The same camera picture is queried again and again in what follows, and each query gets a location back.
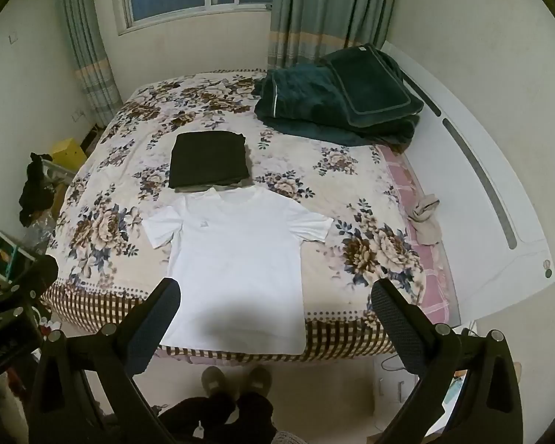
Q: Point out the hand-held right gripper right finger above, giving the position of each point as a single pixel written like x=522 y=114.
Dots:
x=400 y=328

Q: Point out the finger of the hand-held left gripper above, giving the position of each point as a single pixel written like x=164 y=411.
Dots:
x=37 y=277

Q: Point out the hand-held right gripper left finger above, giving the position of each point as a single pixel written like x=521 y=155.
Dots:
x=155 y=323

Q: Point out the white t-shirt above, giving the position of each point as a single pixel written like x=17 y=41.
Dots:
x=240 y=263

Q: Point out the green shelf rack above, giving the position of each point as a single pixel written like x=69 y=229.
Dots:
x=9 y=249

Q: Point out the pink checked mattress sheet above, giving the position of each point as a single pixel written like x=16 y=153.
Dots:
x=428 y=268

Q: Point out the grey shoe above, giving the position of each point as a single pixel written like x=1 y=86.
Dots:
x=258 y=379
x=215 y=379

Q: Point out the black hanging cloth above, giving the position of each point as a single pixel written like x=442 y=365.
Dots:
x=34 y=189

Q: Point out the beige crumpled cloth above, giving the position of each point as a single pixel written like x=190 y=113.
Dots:
x=425 y=226

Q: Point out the white headboard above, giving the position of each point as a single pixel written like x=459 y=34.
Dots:
x=467 y=222

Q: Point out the yellow box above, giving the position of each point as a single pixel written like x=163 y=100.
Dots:
x=67 y=152

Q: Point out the black folded garment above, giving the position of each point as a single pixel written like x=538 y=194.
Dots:
x=208 y=159

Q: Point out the floral bedsheet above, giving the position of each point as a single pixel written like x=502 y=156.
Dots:
x=305 y=166

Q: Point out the green striped curtain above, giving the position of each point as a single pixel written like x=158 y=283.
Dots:
x=88 y=55
x=314 y=9

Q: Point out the dark green pillow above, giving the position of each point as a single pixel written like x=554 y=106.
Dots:
x=370 y=83

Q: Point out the dark green blanket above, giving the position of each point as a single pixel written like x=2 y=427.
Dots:
x=296 y=97

